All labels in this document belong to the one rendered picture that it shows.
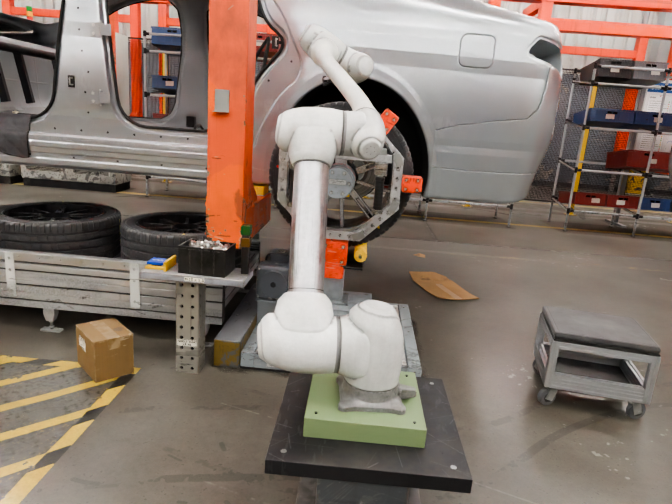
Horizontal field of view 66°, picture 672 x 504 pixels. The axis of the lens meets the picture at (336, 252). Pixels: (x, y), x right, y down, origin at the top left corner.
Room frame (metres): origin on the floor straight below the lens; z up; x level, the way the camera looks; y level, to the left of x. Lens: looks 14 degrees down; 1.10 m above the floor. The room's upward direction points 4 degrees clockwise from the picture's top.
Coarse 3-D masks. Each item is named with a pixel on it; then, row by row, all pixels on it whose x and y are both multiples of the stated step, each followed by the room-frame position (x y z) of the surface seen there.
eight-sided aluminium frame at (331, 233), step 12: (288, 156) 2.29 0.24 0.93; (396, 156) 2.26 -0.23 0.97; (288, 168) 2.33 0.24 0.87; (396, 168) 2.26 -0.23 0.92; (288, 180) 2.33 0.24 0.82; (396, 180) 2.26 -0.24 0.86; (396, 192) 2.26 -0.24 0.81; (396, 204) 2.26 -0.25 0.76; (384, 216) 2.27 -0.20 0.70; (336, 228) 2.32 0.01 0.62; (360, 228) 2.31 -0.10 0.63; (372, 228) 2.27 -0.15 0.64; (360, 240) 2.27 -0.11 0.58
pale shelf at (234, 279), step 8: (176, 264) 2.13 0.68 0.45; (144, 272) 1.99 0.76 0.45; (152, 272) 2.00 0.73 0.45; (160, 272) 2.00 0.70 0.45; (168, 272) 2.01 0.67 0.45; (176, 272) 2.02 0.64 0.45; (232, 272) 2.08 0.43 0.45; (240, 272) 2.09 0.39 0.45; (168, 280) 1.99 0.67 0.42; (176, 280) 1.99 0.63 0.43; (184, 280) 1.99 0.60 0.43; (192, 280) 1.99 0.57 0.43; (200, 280) 1.98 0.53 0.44; (208, 280) 1.98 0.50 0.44; (216, 280) 1.98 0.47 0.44; (224, 280) 1.98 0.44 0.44; (232, 280) 1.98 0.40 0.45; (240, 280) 1.98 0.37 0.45; (248, 280) 2.06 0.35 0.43
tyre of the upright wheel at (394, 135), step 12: (336, 108) 2.36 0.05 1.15; (348, 108) 2.36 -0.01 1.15; (396, 132) 2.35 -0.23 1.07; (276, 144) 2.38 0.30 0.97; (396, 144) 2.35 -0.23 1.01; (276, 156) 2.37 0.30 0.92; (408, 156) 2.35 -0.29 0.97; (276, 168) 2.37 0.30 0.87; (408, 168) 2.34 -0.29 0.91; (276, 180) 2.37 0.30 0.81; (276, 192) 2.37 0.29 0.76; (276, 204) 2.38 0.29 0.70; (288, 216) 2.37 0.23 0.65; (396, 216) 2.35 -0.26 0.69; (384, 228) 2.35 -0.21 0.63
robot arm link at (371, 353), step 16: (368, 304) 1.32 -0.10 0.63; (384, 304) 1.34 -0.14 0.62; (352, 320) 1.29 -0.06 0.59; (368, 320) 1.26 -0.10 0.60; (384, 320) 1.27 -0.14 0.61; (352, 336) 1.25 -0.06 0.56; (368, 336) 1.25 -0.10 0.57; (384, 336) 1.25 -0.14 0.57; (400, 336) 1.28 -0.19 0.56; (352, 352) 1.24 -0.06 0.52; (368, 352) 1.24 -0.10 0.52; (384, 352) 1.25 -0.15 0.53; (400, 352) 1.28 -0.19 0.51; (352, 368) 1.24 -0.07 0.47; (368, 368) 1.24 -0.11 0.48; (384, 368) 1.25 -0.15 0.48; (400, 368) 1.29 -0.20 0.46; (352, 384) 1.27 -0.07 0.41; (368, 384) 1.25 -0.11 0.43; (384, 384) 1.25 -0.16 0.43
